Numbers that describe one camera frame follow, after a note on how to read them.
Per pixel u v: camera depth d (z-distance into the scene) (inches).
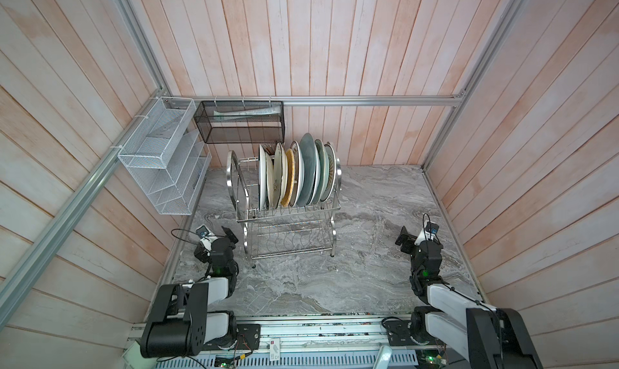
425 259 25.6
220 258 26.7
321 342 28.8
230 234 32.6
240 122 41.9
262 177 23.7
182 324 16.7
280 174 23.7
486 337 16.7
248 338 28.7
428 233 29.0
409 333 28.8
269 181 24.3
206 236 29.2
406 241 31.3
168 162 26.6
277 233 35.9
